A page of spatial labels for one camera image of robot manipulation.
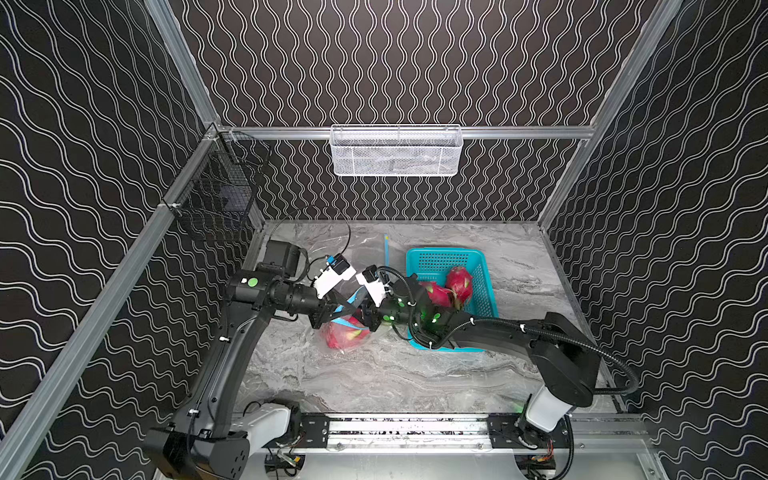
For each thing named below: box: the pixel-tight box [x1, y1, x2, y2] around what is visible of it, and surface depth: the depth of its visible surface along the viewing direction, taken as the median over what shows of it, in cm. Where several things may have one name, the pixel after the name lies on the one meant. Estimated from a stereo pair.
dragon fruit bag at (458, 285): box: [446, 266, 473, 308], surface depth 96 cm
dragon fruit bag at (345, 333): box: [325, 317, 371, 350], surface depth 74 cm
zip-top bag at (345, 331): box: [324, 286, 371, 354], surface depth 69 cm
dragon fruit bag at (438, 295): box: [419, 281, 453, 307], surface depth 91 cm
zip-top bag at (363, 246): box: [308, 223, 399, 271], surface depth 115 cm
